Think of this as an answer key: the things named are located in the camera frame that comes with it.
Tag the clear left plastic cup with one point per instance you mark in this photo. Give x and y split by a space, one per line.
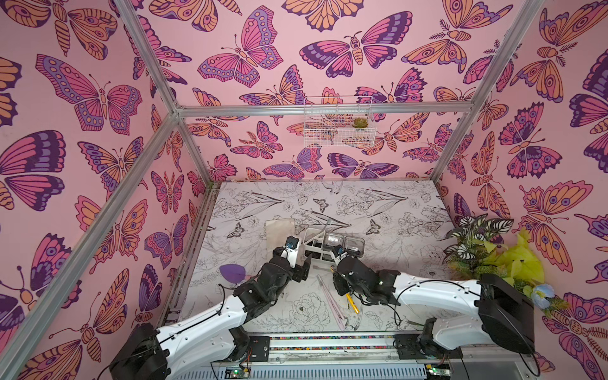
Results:
331 240

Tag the purple silicone object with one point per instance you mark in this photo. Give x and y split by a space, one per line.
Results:
233 273

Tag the pink toothbrush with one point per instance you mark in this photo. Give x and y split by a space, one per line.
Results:
340 317

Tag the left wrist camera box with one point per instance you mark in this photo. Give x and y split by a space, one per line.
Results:
291 250

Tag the white wire wall basket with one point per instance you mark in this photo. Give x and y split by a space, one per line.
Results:
330 125

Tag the clear plastic cup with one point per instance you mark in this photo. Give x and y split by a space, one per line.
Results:
354 246
331 240

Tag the small green succulent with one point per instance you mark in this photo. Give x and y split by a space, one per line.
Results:
360 123

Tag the aluminium frame corner post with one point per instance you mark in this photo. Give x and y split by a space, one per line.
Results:
512 39

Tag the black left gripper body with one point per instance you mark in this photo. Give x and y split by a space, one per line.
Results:
299 273

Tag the artificial potted plant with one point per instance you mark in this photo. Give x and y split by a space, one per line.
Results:
477 251

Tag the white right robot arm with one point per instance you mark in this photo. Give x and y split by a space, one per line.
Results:
489 310

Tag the clear right plastic cup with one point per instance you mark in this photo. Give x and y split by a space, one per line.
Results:
354 246

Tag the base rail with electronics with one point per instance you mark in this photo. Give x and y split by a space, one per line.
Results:
378 355

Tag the beige cloth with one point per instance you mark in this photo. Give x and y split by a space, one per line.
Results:
278 231

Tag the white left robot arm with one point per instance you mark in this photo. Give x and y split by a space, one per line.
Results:
214 335

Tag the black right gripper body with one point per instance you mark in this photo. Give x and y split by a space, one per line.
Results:
340 274

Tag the yellow toothbrush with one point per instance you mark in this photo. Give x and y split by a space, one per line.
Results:
351 304

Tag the cream toothbrush holder caddy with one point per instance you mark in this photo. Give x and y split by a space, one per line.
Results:
315 250

